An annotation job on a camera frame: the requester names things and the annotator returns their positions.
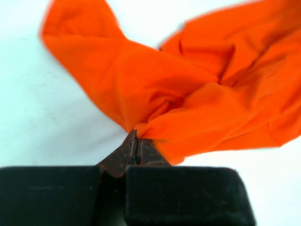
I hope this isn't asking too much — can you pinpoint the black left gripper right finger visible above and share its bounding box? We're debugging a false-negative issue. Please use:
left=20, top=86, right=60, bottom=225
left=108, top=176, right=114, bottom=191
left=137, top=139, right=172, bottom=167

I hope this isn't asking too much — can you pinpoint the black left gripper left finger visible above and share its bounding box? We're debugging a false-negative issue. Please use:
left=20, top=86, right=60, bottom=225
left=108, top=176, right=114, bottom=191
left=97, top=130, right=138, bottom=177

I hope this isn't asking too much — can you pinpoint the orange t shirt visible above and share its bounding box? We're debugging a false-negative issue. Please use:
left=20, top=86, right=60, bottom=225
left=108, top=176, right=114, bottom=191
left=41, top=0, right=301, bottom=164

